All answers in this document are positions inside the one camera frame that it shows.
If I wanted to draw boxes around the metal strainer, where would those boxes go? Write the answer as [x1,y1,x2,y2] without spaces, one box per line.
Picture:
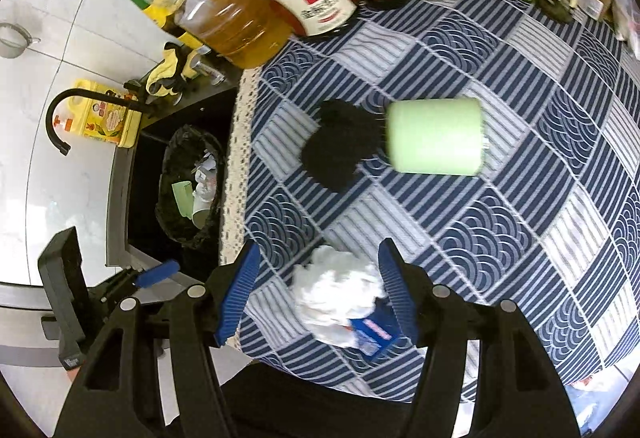
[0,22,41,59]

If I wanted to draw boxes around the white tissue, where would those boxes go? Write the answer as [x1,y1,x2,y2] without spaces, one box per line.
[192,158,221,206]
[291,245,388,349]

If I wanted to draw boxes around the yellow dish soap bottle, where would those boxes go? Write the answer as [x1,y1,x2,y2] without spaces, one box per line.
[55,79,142,149]

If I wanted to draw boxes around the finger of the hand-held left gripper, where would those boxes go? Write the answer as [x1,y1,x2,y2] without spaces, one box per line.
[131,259,182,290]

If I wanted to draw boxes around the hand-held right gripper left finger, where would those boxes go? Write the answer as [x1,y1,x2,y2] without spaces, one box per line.
[52,240,262,438]

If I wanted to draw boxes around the yellow and black cloth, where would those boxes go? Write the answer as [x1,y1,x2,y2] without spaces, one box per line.
[145,42,206,98]

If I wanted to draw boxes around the blue packet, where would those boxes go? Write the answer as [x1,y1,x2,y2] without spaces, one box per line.
[345,300,401,359]

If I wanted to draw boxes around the large cooking oil jug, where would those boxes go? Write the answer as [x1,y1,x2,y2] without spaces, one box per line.
[150,0,296,69]

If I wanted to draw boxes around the blue patterned tablecloth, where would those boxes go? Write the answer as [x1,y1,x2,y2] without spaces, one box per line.
[218,0,640,404]

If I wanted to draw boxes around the black trash bag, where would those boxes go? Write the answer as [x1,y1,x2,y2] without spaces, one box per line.
[155,125,226,249]

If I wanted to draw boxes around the black faucet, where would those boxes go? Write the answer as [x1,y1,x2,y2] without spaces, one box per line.
[45,88,146,156]

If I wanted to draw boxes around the light green paper cup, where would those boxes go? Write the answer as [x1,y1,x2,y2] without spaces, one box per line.
[387,98,488,176]

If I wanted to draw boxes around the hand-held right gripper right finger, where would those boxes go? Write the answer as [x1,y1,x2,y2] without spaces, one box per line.
[377,239,583,438]

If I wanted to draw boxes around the dark kitchen sink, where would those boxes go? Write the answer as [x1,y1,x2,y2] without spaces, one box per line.
[105,78,241,279]

